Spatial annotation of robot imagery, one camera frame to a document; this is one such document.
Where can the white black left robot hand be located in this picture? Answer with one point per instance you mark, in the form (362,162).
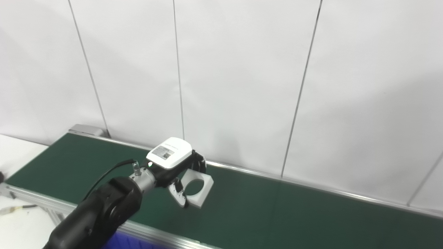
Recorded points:
(171,154)

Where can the white square part round hole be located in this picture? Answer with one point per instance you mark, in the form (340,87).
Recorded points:
(206,188)

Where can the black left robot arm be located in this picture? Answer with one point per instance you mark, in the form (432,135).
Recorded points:
(100,211)

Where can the grey conveyor motor housing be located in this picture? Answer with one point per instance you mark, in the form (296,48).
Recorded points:
(86,129)

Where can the blue plastic bin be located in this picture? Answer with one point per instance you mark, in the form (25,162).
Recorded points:
(131,242)

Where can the green conveyor belt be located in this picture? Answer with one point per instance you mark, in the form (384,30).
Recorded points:
(277,211)
(31,197)

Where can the aluminium conveyor leg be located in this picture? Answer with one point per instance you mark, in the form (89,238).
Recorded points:
(59,216)

